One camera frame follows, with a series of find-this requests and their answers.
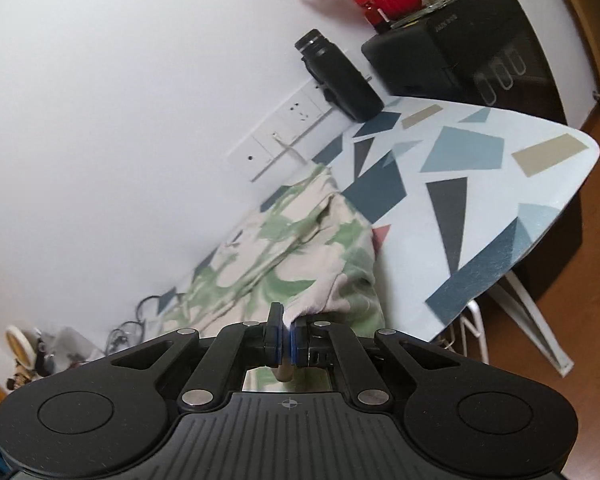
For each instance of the black water bottle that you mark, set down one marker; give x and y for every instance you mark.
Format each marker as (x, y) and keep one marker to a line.
(343, 85)

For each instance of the black microwave oven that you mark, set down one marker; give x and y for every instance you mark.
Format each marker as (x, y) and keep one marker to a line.
(481, 52)

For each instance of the small red bottle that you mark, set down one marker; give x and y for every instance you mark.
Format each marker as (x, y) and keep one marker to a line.
(373, 16)

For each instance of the green and cream patterned garment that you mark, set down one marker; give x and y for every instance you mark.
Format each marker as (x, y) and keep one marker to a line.
(311, 251)

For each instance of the white wall socket panel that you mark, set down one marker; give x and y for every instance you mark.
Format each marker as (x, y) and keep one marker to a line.
(280, 130)

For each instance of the geometric patterned tablecloth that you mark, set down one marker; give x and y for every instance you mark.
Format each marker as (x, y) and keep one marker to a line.
(451, 191)

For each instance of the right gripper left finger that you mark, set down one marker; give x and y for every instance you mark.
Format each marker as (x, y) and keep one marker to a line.
(222, 362)

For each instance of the white wire rack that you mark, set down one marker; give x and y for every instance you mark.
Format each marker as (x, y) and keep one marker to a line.
(456, 298)

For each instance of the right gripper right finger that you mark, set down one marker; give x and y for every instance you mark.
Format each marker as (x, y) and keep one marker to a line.
(335, 348)

